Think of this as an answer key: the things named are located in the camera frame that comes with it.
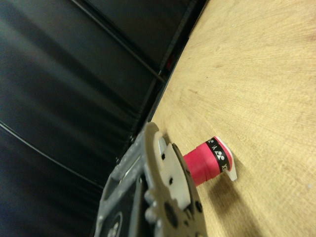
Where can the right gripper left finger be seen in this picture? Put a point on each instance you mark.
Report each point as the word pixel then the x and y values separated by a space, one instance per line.
pixel 130 164

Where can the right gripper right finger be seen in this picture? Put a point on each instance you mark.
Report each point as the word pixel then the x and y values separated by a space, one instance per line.
pixel 158 197

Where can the black curtain stand pole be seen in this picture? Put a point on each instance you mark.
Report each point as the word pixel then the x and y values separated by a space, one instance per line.
pixel 123 44

